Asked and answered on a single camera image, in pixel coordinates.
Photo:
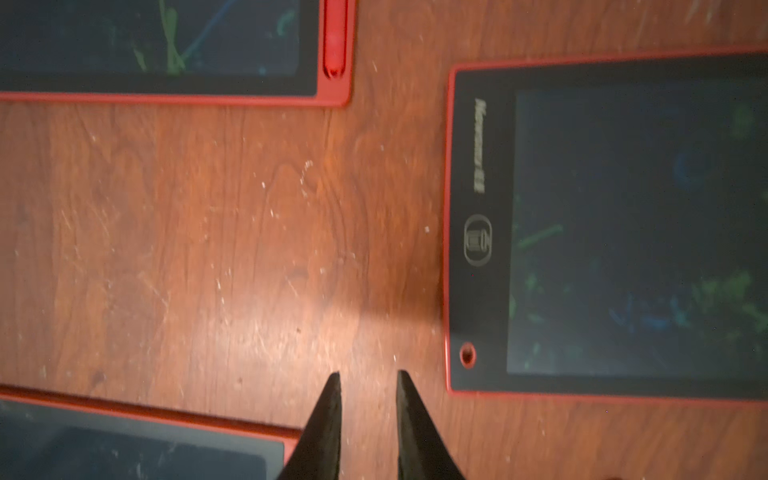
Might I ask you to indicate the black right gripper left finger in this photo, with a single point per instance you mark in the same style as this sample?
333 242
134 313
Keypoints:
317 453

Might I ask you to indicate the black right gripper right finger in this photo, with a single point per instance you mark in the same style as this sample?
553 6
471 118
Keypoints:
421 451

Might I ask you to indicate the red tablet with green scribbles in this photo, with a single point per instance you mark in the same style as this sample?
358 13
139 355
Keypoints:
605 227

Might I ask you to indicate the red stylus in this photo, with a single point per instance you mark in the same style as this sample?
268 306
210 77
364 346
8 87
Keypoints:
335 36

